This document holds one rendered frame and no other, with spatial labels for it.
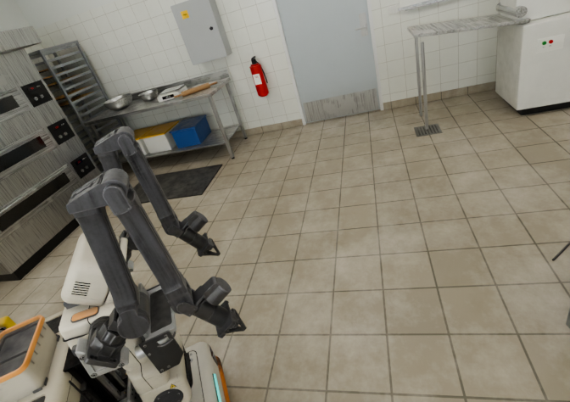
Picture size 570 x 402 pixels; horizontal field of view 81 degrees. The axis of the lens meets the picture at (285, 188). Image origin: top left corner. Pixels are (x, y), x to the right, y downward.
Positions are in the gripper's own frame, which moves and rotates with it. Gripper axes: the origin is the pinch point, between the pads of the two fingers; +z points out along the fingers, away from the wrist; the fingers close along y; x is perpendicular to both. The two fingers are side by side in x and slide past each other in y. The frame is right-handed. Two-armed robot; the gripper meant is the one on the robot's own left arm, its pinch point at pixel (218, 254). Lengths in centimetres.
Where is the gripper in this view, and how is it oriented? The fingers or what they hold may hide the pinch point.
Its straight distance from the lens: 151.0
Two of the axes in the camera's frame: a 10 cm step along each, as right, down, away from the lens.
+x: -6.9, 7.3, 0.6
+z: 6.4, 5.6, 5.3
